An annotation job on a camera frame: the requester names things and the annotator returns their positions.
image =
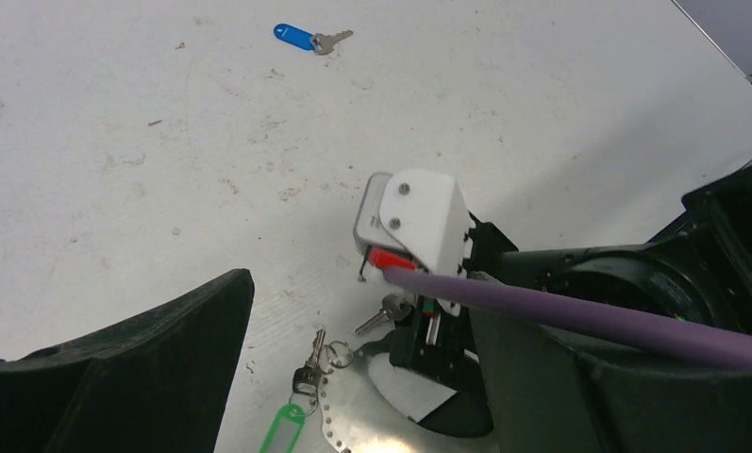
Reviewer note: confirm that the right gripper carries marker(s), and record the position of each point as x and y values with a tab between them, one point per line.
440	346

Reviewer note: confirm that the yellow tagged key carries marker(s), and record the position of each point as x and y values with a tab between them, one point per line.
306	379

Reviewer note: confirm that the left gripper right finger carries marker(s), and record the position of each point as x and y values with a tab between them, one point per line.
600	394

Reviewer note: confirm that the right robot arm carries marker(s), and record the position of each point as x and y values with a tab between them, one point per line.
696	270

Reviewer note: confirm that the blue tagged key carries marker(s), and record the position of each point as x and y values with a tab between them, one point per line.
318	43

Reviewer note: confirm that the metal key ring plate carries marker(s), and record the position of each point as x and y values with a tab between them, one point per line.
358	418

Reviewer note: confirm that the green tagged key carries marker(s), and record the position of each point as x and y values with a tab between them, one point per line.
284	431

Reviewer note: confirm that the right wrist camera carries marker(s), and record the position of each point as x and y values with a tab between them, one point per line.
419	215

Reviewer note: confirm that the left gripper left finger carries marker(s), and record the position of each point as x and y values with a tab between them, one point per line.
155	382

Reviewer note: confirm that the black tagged key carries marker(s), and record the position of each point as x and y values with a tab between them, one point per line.
394	308

